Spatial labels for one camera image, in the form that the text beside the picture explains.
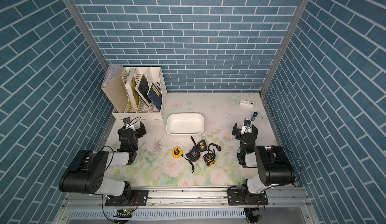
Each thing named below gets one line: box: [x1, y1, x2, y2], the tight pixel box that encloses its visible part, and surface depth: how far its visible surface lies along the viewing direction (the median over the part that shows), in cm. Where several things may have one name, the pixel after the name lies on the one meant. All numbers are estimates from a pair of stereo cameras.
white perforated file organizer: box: [112, 66, 168, 122], surface depth 104 cm
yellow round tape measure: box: [171, 146, 183, 159], surface depth 88 cm
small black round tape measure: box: [197, 139, 208, 152], surface depth 91 cm
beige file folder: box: [101, 64, 129, 114], surface depth 93 cm
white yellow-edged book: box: [124, 68, 140, 112], surface depth 97 cm
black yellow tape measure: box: [203, 149, 216, 167], surface depth 86 cm
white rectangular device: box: [239, 99, 255, 108], surface depth 114 cm
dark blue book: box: [146, 82, 163, 112], surface depth 106 cm
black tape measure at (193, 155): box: [185, 145, 201, 173], surface depth 86 cm
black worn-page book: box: [134, 73, 151, 108], surface depth 101 cm
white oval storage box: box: [165, 112, 206, 136], surface depth 103 cm
